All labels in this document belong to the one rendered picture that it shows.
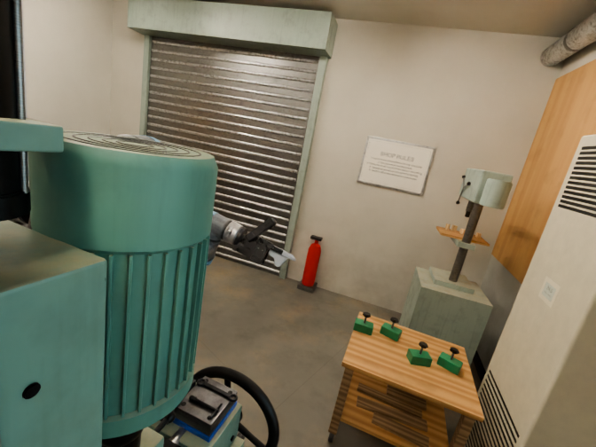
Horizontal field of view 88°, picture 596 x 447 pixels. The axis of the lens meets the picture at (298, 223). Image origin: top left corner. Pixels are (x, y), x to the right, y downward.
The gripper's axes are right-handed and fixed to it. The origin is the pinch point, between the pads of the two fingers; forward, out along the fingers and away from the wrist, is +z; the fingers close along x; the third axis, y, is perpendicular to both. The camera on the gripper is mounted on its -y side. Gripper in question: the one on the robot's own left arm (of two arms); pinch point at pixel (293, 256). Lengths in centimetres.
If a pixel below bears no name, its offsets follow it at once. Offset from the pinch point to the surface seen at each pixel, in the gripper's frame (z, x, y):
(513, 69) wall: 83, -150, -218
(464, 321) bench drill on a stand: 120, -128, -10
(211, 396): 1, 39, 32
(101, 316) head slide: -6, 80, 9
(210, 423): 4, 45, 34
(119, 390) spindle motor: -4, 73, 18
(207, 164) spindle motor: -6, 75, -7
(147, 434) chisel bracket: -3, 57, 32
